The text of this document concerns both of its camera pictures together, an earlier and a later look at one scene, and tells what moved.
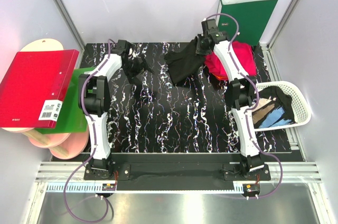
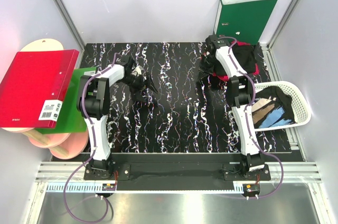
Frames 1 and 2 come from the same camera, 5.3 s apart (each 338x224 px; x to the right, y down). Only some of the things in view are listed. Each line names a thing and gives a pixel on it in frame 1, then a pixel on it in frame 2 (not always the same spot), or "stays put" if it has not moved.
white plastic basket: (301, 112) stays put
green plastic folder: (71, 118) stays put
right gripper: (201, 45) → (207, 63)
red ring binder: (32, 91) stays put
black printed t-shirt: (183, 64) → (245, 58)
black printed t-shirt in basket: (274, 108) stays put
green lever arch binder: (253, 12) stays put
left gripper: (134, 63) → (144, 84)
